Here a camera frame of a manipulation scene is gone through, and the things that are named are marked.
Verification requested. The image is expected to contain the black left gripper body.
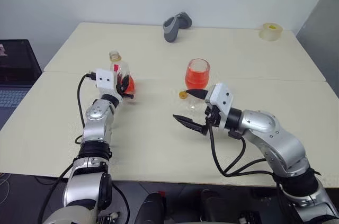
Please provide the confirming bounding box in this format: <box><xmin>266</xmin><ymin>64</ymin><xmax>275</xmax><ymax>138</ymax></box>
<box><xmin>115</xmin><ymin>87</ymin><xmax>135</xmax><ymax>102</ymax></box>

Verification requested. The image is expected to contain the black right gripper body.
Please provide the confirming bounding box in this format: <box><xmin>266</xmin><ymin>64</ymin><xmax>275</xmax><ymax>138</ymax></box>
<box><xmin>200</xmin><ymin>103</ymin><xmax>222</xmax><ymax>137</ymax></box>

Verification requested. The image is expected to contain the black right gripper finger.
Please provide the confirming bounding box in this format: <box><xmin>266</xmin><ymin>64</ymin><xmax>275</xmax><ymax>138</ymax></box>
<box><xmin>172</xmin><ymin>114</ymin><xmax>204</xmax><ymax>134</ymax></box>
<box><xmin>186</xmin><ymin>88</ymin><xmax>210</xmax><ymax>101</ymax></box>

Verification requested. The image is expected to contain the clear bottle with orange drink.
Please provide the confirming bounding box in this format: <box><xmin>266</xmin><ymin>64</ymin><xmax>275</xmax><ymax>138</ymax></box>
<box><xmin>108</xmin><ymin>50</ymin><xmax>138</xmax><ymax>103</ymax></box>

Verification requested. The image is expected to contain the clear wine glass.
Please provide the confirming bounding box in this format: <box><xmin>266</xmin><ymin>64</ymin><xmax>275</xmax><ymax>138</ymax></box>
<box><xmin>177</xmin><ymin>58</ymin><xmax>212</xmax><ymax>112</ymax></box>

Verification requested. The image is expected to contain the grey handheld controller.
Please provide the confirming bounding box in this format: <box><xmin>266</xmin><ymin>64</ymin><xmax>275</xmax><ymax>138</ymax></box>
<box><xmin>163</xmin><ymin>11</ymin><xmax>193</xmax><ymax>43</ymax></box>

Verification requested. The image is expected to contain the dark rounded shape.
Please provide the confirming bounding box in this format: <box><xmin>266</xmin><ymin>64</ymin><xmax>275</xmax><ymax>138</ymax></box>
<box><xmin>139</xmin><ymin>191</ymin><xmax>167</xmax><ymax>224</ymax></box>

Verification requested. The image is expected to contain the clear tape roll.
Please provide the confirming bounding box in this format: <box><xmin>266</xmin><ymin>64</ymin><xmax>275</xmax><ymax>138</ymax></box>
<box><xmin>258</xmin><ymin>22</ymin><xmax>283</xmax><ymax>41</ymax></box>

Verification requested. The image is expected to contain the dark laptop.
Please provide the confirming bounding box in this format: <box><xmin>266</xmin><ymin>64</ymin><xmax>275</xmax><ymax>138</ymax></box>
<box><xmin>0</xmin><ymin>39</ymin><xmax>43</xmax><ymax>111</ymax></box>

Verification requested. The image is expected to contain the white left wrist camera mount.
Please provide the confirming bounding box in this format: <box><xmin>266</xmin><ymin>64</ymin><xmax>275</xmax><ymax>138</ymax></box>
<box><xmin>95</xmin><ymin>68</ymin><xmax>123</xmax><ymax>104</ymax></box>

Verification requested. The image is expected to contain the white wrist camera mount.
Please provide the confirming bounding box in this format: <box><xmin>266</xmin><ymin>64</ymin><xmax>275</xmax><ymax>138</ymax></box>
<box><xmin>205</xmin><ymin>83</ymin><xmax>235</xmax><ymax>129</ymax></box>
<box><xmin>95</xmin><ymin>68</ymin><xmax>123</xmax><ymax>104</ymax></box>

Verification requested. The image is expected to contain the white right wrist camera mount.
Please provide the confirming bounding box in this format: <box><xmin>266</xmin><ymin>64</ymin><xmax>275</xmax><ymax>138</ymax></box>
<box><xmin>205</xmin><ymin>83</ymin><xmax>235</xmax><ymax>129</ymax></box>

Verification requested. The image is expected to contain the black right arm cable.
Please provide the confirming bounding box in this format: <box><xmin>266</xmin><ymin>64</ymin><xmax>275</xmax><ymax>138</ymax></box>
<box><xmin>208</xmin><ymin>124</ymin><xmax>276</xmax><ymax>178</ymax></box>

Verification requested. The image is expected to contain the thin white cable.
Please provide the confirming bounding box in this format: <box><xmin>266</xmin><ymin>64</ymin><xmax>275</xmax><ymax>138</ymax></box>
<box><xmin>0</xmin><ymin>172</ymin><xmax>13</xmax><ymax>205</ymax></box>

